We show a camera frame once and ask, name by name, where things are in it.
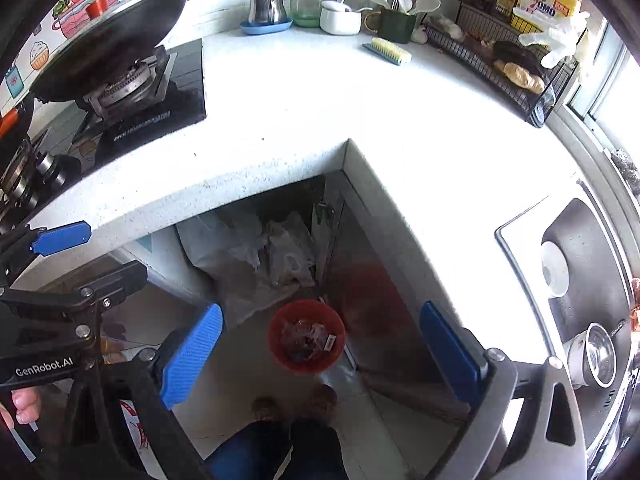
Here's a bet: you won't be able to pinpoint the black frying pan orange handle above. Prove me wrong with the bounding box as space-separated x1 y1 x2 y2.
0 92 38 161

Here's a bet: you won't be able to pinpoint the dark round lump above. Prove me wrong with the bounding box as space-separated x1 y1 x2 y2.
492 40 546 78

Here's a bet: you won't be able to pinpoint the pink slipper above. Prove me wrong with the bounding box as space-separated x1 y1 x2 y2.
305 384 338 418

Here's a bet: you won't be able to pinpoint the blue saucer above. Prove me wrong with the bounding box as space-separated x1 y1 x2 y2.
239 17 294 36

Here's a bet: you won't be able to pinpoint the dark blue trousers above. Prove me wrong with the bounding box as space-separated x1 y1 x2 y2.
205 417 351 480

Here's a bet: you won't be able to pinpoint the yellow scrub brush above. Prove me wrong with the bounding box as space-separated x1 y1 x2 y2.
362 36 413 67

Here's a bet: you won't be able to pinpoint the window frame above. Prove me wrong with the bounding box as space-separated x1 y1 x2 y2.
550 10 640 201

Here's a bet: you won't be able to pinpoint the small steel pot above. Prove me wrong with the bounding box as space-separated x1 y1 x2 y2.
248 0 287 26

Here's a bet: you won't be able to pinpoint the person's left hand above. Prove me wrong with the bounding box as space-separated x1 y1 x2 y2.
0 389 43 432

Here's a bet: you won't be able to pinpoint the black gas stove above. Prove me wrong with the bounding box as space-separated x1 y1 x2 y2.
0 37 207 221

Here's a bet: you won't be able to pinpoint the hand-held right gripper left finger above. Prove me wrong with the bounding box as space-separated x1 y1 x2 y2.
65 302 225 480

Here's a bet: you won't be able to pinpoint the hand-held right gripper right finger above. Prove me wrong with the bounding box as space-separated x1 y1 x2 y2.
419 300 590 480

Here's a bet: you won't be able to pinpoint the garlic bulb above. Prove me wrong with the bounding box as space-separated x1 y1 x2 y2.
430 12 463 38

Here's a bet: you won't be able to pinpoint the metal cabinet panel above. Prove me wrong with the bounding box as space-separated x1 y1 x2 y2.
320 170 473 426

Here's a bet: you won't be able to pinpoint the stainless steel sink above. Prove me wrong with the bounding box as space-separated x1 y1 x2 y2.
494 180 640 461

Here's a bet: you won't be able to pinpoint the black wok lid red knob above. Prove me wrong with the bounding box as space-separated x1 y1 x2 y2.
37 0 192 68

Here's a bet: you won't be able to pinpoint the white sugar bowl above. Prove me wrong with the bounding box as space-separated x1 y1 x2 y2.
319 0 373 36

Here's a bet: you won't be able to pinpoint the dark green mug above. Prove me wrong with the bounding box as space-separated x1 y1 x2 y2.
364 6 418 45

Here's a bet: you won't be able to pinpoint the white woven sack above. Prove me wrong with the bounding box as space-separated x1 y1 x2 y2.
175 210 266 328

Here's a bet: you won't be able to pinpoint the steel wool scourer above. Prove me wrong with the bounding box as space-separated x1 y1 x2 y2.
611 147 640 186

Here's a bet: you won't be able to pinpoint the ginger root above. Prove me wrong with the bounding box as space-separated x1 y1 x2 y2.
492 59 546 95

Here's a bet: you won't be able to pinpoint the orange dish rag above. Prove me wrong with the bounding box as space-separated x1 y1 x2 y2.
627 277 640 333

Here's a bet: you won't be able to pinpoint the cartoon kitchen wall sticker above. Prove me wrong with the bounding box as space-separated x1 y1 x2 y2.
0 0 226 106

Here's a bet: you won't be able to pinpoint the red plastic bucket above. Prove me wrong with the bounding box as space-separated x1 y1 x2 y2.
267 299 347 377

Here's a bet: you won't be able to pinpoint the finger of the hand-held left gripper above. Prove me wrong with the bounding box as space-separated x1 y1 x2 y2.
0 221 93 281
0 261 149 313

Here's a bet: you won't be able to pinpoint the white rubber glove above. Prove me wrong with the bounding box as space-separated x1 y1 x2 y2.
517 10 593 68

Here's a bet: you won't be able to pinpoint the black wire rack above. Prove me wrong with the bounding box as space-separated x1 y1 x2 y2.
425 0 581 130

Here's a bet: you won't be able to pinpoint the black wok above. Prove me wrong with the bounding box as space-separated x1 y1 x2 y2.
31 0 192 102

